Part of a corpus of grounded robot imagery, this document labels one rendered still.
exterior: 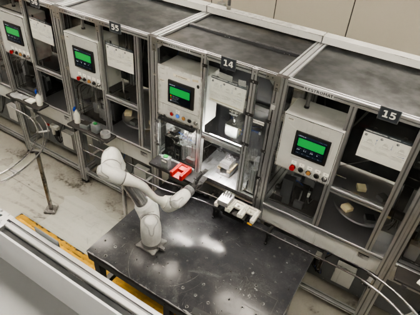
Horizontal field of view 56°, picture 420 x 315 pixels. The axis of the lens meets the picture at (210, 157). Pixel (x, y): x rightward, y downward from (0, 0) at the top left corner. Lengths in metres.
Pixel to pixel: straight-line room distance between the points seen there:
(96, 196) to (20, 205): 0.80
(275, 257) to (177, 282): 0.80
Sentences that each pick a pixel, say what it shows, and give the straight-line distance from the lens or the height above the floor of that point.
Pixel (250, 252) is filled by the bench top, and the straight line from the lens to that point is 3.24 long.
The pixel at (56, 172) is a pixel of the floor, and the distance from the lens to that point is 5.12.
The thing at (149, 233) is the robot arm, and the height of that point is 0.89.
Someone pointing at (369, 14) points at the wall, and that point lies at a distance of 6.18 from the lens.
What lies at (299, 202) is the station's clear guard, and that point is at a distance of 3.18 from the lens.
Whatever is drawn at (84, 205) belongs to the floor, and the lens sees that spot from 4.60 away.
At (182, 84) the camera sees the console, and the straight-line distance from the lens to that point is 3.13.
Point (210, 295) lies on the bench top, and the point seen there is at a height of 0.68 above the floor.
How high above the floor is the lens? 3.16
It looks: 37 degrees down
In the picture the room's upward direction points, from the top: 5 degrees clockwise
